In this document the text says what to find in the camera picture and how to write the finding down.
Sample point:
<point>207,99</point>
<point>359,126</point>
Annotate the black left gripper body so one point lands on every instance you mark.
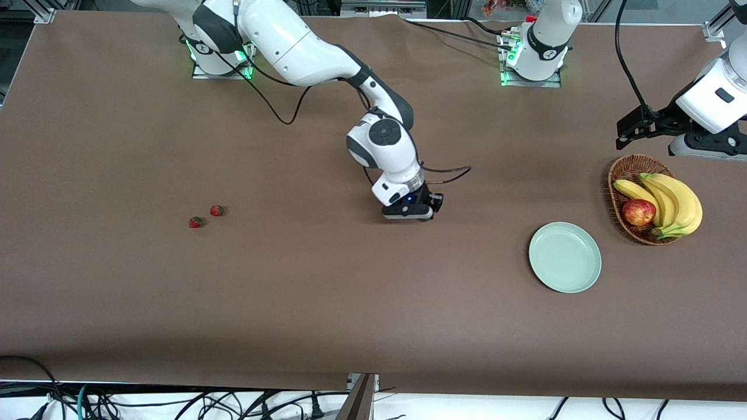
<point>664,118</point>

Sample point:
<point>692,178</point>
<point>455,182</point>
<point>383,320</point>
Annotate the red strawberry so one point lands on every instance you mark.
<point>217,210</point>
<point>196,222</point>

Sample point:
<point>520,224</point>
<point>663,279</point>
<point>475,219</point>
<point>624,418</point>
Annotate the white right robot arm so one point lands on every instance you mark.
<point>280,41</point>

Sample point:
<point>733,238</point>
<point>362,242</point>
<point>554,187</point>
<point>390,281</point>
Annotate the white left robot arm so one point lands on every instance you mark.
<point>548,35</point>

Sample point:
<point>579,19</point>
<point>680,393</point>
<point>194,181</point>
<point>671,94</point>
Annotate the pale green round plate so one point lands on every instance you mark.
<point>565,262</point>

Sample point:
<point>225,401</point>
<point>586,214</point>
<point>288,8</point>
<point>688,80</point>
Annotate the brown wicker basket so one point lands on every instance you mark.
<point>627,169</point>

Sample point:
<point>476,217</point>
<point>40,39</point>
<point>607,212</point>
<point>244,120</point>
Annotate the small yellow banana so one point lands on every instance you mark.
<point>633,189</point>

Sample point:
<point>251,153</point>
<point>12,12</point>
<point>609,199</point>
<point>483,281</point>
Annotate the red apple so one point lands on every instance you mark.
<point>639,213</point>

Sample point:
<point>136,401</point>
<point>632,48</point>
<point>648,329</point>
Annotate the large yellow banana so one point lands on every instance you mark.
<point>688,204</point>

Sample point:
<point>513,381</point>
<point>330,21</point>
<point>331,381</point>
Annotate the brown table cover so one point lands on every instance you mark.
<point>373,321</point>

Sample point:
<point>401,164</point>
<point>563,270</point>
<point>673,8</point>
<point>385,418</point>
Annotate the colourful toy pile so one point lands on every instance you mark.
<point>496,7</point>

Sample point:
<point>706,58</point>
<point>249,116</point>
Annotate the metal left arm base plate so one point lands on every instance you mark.
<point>551,83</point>

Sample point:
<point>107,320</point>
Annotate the grey metal rail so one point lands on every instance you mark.
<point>379,9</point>

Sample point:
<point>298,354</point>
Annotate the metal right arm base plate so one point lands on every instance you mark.
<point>201,74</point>

